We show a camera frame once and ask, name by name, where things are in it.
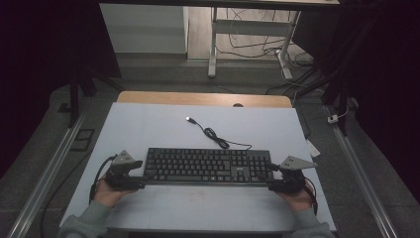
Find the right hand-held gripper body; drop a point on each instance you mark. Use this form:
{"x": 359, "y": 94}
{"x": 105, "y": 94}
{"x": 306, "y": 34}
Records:
{"x": 292, "y": 180}

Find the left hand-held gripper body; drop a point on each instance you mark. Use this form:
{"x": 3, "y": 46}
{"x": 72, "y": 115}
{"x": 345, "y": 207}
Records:
{"x": 120, "y": 178}

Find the black keyboard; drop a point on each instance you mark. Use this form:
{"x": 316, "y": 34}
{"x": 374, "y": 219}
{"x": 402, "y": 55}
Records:
{"x": 204, "y": 165}

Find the person's left hand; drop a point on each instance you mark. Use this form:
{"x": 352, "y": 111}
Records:
{"x": 107, "y": 195}

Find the white tag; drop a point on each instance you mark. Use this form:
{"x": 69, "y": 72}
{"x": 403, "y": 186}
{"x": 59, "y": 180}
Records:
{"x": 313, "y": 149}

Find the white board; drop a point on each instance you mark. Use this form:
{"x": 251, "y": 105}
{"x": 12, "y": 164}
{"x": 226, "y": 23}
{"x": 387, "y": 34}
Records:
{"x": 165, "y": 132}

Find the small white box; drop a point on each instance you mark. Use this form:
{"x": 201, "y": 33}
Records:
{"x": 332, "y": 119}

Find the black stand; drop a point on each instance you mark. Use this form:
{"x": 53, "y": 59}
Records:
{"x": 74, "y": 99}
{"x": 341, "y": 99}

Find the white cabinet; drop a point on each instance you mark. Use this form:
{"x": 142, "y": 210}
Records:
{"x": 145, "y": 29}

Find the black curtain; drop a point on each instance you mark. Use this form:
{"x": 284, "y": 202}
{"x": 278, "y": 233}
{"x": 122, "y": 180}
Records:
{"x": 39, "y": 49}
{"x": 389, "y": 82}

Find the white-legged desk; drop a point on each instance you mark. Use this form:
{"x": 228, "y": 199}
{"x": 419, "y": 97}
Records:
{"x": 251, "y": 28}

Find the aluminium rail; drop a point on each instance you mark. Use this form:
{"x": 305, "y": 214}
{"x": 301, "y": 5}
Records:
{"x": 360, "y": 172}
{"x": 49, "y": 175}

